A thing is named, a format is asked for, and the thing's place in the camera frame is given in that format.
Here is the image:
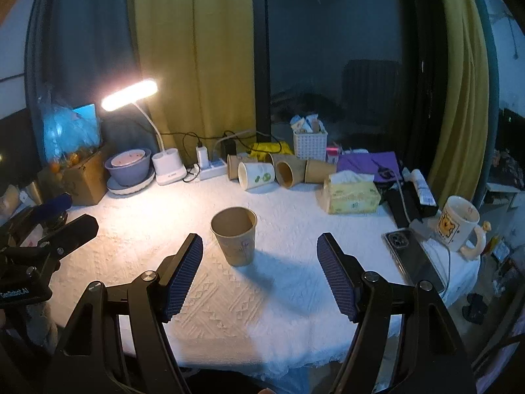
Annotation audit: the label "white mug bear print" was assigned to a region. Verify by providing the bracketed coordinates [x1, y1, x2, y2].
[434, 196, 492, 262]

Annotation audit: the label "brown paper cup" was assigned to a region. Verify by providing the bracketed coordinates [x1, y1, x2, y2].
[210, 207, 258, 267]
[275, 158, 307, 190]
[304, 159, 338, 184]
[227, 154, 247, 181]
[262, 153, 297, 167]

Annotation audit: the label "yellow curtain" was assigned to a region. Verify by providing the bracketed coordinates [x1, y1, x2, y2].
[427, 0, 491, 211]
[126, 0, 258, 157]

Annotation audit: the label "white desk lamp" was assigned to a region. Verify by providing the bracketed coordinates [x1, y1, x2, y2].
[100, 79, 188, 186]

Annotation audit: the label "white paper cup green print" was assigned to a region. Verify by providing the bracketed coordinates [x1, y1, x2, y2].
[238, 161, 275, 191]

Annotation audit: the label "cardboard box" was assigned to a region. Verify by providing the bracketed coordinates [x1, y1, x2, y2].
[38, 148, 112, 207]

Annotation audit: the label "black window frame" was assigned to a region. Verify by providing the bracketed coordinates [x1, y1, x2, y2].
[251, 0, 272, 137]

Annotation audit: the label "smartphone in clear case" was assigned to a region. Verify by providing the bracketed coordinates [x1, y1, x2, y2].
[382, 227, 446, 295]

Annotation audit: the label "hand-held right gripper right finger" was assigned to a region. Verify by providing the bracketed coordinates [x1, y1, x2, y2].
[317, 232, 478, 394]

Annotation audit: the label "snack packets in basket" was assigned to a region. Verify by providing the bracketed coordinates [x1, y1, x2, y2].
[290, 114, 326, 134]

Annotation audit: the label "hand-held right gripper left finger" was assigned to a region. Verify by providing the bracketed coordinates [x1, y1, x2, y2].
[45, 233, 204, 394]

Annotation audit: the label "white power strip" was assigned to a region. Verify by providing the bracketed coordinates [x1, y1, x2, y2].
[199, 160, 228, 181]

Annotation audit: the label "blue plastic bag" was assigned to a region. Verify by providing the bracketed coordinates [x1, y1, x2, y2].
[40, 98, 101, 164]

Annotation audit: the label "dark grey curtain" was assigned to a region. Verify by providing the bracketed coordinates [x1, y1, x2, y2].
[25, 0, 141, 165]

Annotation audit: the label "blue bowl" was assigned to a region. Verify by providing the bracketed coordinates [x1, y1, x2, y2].
[104, 148, 153, 187]

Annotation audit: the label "yellow tissue box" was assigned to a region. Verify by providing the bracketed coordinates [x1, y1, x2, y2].
[316, 172, 381, 215]

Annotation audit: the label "yellow plastic bag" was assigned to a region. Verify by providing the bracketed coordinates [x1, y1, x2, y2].
[250, 142, 294, 159]

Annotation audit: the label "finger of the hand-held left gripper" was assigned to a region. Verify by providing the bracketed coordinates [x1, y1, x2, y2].
[6, 193, 74, 234]
[0, 213, 99, 274]

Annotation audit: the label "white plate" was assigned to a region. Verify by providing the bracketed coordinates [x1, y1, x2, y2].
[107, 169, 157, 196]

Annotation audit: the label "black cable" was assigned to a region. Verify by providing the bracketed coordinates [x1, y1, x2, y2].
[158, 130, 230, 183]

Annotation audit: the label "purple cloth pouch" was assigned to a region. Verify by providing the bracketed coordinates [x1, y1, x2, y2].
[336, 152, 405, 182]

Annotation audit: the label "white textured tablecloth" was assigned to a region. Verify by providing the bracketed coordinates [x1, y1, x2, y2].
[48, 163, 481, 380]

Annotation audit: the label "white lattice basket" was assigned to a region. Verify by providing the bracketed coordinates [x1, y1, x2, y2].
[292, 129, 329, 160]

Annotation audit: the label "black flat case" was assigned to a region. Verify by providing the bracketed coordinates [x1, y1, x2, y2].
[385, 182, 438, 229]

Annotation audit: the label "white tube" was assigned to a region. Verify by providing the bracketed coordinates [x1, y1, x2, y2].
[404, 168, 436, 207]

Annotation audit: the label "dark cloth on floor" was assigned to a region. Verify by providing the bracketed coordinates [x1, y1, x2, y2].
[462, 293, 487, 324]

